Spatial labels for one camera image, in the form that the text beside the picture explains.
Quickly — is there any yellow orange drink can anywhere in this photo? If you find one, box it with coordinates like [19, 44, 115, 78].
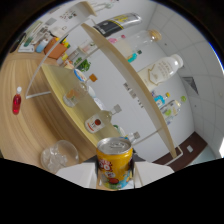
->
[96, 136, 134, 190]

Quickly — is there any clear bottle orange cap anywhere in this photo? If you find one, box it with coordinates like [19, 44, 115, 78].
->
[62, 73, 99, 108]

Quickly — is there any small red liquid bottle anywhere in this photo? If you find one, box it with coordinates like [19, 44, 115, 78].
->
[12, 86, 23, 116]

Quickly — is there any light blue cup white lid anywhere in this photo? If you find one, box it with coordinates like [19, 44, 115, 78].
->
[35, 38, 49, 54]

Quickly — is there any clear glass with ice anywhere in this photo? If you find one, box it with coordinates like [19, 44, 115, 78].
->
[40, 139, 80, 174]

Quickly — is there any brown door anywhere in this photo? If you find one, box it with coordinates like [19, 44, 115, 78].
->
[153, 131, 208, 166]

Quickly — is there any clear bottle red label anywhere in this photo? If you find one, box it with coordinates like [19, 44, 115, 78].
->
[84, 104, 123, 135]

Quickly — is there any clear bottle blue cap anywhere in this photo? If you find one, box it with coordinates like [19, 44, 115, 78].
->
[164, 111, 181, 126]

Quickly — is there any light blue bottle yellow cap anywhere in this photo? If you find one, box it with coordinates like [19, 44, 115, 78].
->
[152, 92, 172, 108]

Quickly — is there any ceiling air vent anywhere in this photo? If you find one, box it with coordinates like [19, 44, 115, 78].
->
[181, 76, 201, 96]

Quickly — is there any large white milk bottle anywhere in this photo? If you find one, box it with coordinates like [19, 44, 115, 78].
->
[137, 53, 185, 93]

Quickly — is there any blue rimmed food tub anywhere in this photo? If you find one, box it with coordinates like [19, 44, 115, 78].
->
[73, 68, 88, 83]

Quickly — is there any green potted plant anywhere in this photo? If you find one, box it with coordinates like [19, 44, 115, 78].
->
[73, 59, 92, 73]

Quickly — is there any small teal bottle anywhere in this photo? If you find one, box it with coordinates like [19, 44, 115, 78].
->
[127, 49, 143, 64]

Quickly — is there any glass jar cork lid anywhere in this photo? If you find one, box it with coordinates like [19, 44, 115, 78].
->
[114, 29, 163, 61]

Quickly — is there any small pink bottle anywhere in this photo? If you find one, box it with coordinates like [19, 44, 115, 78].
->
[108, 34, 127, 44]

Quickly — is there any white frame wooden shelf rack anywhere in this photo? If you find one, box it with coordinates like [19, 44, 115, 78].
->
[24, 0, 184, 159]

